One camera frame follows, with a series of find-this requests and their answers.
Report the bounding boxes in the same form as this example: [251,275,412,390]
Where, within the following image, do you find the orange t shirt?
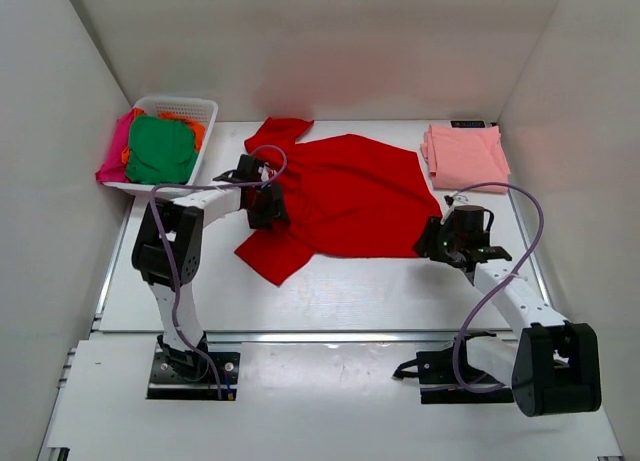
[120,108,206,166]

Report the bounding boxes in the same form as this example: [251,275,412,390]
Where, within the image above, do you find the green t shirt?
[125,115,199,185]

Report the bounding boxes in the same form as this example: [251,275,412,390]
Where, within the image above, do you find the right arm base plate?
[392,331,517,405]

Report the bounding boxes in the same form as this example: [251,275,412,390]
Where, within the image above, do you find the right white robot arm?
[414,205,602,417]

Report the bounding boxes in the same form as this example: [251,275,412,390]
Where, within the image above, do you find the white plastic basket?
[100,95,218,197]

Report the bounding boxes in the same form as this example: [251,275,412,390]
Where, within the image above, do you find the magenta t shirt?
[95,108,146,184]

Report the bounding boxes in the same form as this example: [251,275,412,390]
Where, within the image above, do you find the aluminium table rail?
[94,330,521,345]

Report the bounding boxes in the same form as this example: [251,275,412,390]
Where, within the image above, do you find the red t shirt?
[235,118,441,286]

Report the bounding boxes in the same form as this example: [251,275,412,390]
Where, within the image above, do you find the folded pink t shirt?
[420,125,511,194]

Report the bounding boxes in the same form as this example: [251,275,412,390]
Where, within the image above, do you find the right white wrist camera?
[444,193,469,207]

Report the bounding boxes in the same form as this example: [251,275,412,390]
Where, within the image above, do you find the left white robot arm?
[131,145,290,383]

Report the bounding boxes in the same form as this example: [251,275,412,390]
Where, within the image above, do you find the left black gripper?
[244,182,289,231]

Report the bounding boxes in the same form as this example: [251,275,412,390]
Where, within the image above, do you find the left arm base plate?
[146,341,241,402]

